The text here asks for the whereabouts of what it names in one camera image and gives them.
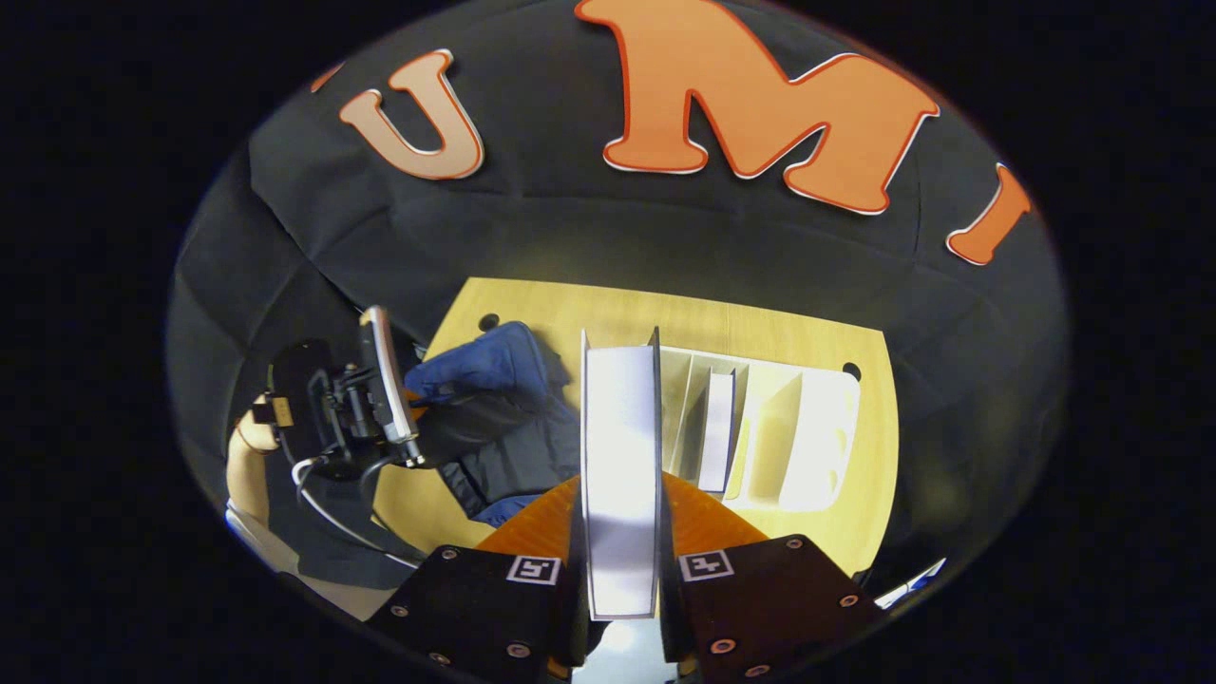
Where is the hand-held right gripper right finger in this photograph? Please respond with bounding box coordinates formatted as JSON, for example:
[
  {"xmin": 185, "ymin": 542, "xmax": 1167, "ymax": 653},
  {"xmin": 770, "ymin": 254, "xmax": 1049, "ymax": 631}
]
[{"xmin": 655, "ymin": 472, "xmax": 884, "ymax": 680}]

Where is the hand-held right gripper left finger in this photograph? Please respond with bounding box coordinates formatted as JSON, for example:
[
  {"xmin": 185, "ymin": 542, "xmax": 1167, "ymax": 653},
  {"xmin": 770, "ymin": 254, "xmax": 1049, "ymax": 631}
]
[{"xmin": 366, "ymin": 475, "xmax": 590, "ymax": 680}]

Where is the white bookshelf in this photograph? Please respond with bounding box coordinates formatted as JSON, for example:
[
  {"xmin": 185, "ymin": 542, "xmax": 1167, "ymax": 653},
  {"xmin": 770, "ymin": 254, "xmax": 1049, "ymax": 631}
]
[{"xmin": 655, "ymin": 344, "xmax": 863, "ymax": 512}]

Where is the blue schoolbag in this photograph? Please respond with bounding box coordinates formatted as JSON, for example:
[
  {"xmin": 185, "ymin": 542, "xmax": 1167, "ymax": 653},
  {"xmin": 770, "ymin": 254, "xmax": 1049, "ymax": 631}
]
[{"xmin": 404, "ymin": 321, "xmax": 582, "ymax": 528}]

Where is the dark blue book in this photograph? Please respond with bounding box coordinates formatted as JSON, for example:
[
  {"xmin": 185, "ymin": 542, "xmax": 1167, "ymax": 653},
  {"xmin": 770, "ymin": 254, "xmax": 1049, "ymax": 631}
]
[{"xmin": 696, "ymin": 369, "xmax": 737, "ymax": 493}]

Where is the grey book with white spine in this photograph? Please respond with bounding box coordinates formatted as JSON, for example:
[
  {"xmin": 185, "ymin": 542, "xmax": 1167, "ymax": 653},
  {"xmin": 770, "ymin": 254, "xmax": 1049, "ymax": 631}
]
[{"xmin": 578, "ymin": 328, "xmax": 664, "ymax": 621}]

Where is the black backdrop cloth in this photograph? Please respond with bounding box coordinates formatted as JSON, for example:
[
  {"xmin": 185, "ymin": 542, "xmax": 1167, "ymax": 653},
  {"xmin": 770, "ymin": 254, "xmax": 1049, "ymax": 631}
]
[{"xmin": 166, "ymin": 0, "xmax": 1073, "ymax": 609}]

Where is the white cable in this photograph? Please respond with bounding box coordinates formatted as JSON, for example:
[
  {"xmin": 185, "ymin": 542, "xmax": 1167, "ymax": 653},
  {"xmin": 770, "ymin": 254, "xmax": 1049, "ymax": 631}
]
[{"xmin": 293, "ymin": 456, "xmax": 419, "ymax": 563}]

